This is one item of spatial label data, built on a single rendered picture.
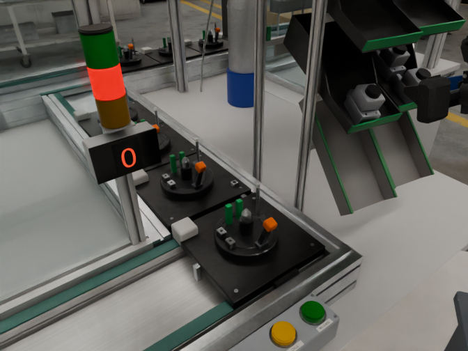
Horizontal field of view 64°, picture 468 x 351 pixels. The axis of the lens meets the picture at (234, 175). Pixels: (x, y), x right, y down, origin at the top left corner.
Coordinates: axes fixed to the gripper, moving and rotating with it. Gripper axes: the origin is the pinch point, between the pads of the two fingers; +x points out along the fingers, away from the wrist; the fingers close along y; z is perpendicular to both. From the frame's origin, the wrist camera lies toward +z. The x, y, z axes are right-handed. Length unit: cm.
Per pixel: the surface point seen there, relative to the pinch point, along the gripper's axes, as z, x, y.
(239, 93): -13, 104, -13
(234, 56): 2, 103, -12
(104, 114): 3, 21, 50
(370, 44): 7.5, 9.1, 5.4
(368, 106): -4.2, 12.6, 2.6
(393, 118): -8.0, 12.9, -4.4
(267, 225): -21.7, 12.4, 27.0
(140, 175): -20, 53, 42
